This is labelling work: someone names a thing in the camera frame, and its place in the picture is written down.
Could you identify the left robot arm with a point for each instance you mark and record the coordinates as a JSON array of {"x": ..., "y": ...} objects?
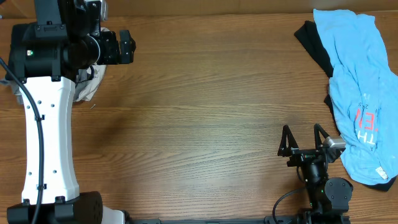
[{"x": 44, "y": 61}]

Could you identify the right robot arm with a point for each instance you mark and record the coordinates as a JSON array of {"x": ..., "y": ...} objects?
[{"x": 329, "y": 197}]

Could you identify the light blue t-shirt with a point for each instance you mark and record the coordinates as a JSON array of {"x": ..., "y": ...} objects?
[{"x": 363, "y": 92}]

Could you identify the grey folded shorts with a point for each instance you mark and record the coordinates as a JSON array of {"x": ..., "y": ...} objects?
[{"x": 15, "y": 89}]

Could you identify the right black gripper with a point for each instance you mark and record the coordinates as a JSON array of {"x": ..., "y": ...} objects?
[{"x": 301, "y": 155}]

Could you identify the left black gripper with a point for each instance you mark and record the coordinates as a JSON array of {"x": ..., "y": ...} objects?
[{"x": 108, "y": 42}]

